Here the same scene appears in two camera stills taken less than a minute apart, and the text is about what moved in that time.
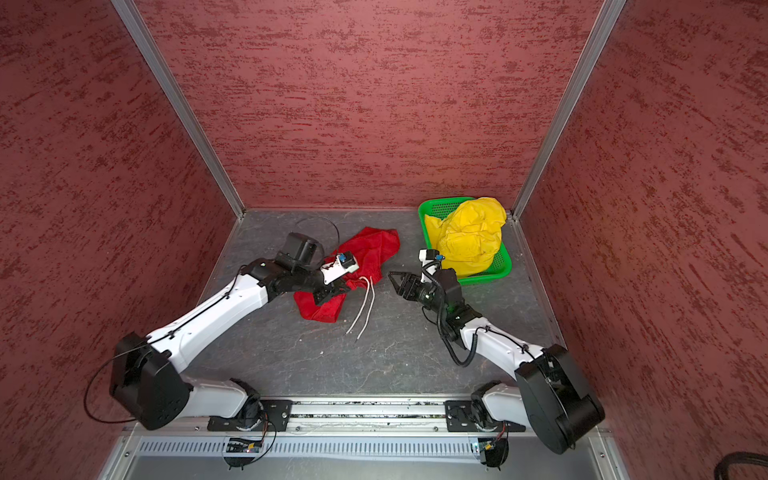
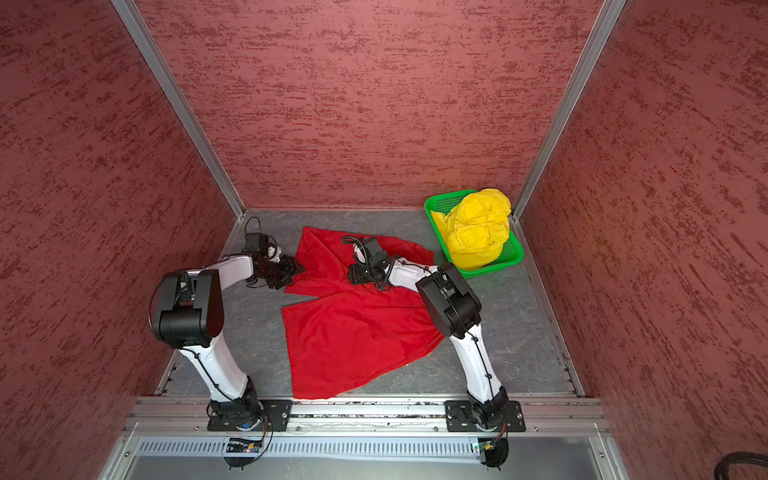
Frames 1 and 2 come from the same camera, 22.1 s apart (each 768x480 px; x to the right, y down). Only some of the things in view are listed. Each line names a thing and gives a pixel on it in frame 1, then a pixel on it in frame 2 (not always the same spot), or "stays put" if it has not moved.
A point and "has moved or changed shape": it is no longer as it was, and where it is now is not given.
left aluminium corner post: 170,83 stays put
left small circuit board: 240,445 stays put
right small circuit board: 496,451 stays put
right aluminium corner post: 609,14 stays put
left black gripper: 329,291 → 290,268
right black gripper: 407,278 → 357,275
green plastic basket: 442,207 has moved or changed shape
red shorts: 370,248 has moved or changed shape
